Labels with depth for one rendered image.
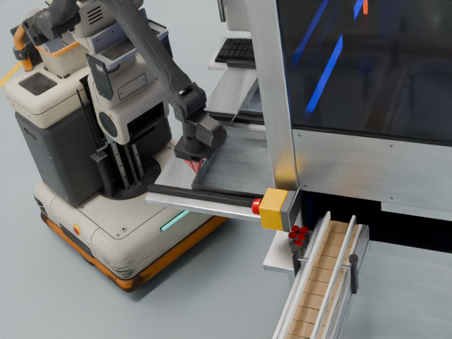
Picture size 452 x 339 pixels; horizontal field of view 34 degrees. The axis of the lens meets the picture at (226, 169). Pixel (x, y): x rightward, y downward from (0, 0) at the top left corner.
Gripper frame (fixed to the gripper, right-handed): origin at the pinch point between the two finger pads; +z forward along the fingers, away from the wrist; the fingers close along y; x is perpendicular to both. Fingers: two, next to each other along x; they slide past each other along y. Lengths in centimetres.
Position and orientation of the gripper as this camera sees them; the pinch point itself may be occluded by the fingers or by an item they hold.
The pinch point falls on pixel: (197, 170)
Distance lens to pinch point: 203.7
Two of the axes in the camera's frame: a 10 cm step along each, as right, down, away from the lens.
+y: 9.3, 2.2, -2.9
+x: 3.6, -6.6, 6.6
